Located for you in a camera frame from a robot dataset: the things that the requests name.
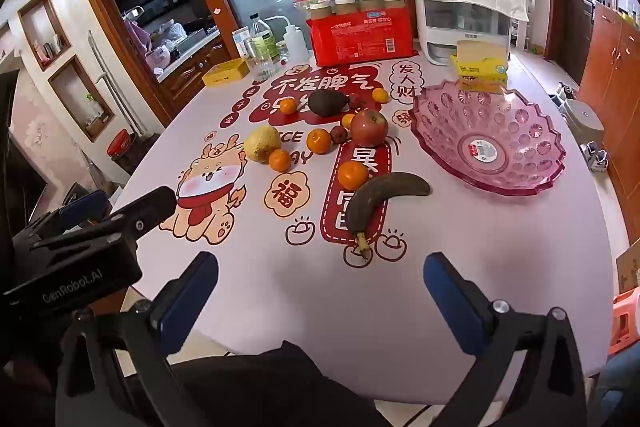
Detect person's dark clothing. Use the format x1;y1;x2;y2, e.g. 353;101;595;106
165;342;396;427

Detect wooden wall cabinets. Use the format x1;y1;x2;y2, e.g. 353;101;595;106
577;2;640;238

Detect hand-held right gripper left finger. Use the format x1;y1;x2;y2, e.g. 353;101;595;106
55;251;221;427

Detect clear glass cup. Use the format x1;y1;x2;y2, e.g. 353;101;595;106
245;43;278;82

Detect yellow pear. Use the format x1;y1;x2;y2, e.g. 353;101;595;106
243;125;282;164

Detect dark avocado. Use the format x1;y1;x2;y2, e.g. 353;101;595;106
307;90;350;116

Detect red apple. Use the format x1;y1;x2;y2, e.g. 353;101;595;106
350;108;389;148

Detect clear plastic bottle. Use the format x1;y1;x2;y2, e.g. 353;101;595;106
248;13;277;62

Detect red disposable cup package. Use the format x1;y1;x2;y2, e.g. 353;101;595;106
293;0;420;68

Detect pink printed tablecloth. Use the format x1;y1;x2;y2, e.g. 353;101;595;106
112;52;628;378

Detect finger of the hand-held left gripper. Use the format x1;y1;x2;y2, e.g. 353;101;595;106
102;186;178;248
59;190;114;229

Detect dark television screen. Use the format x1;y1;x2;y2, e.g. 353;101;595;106
0;72;48;228

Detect pink plastic bag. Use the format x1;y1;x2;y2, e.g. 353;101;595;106
122;14;153;52

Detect large wall niche shelf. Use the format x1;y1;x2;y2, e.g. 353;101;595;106
48;55;116;142

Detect wooden kitchen counter cabinet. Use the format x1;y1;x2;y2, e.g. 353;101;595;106
155;32;236;108

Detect cardboard box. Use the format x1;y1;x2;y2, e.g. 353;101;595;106
615;239;640;293

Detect yellow tissue pack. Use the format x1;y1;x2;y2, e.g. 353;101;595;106
450;40;510;94

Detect grey white round stool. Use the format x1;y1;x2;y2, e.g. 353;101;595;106
565;99;606;142

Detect overripe dark banana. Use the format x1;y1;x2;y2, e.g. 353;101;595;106
345;172;432;260

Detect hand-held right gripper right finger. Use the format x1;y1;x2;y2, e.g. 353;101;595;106
423;251;589;427

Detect orange plastic stool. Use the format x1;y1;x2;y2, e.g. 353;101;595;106
607;287;640;358

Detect small white carton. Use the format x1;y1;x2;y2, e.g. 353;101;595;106
231;27;251;58

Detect silver wall pipe rail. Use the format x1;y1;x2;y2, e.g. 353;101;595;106
89;30;143;138

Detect pink plastic fruit bowl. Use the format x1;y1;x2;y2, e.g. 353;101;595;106
409;80;567;198

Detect yellow flat box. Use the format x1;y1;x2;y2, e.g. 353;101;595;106
202;59;251;88

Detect white squeeze bottle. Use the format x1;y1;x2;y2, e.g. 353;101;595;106
262;15;308;66

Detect small wall niche shelf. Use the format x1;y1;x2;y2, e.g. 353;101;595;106
17;0;71;72

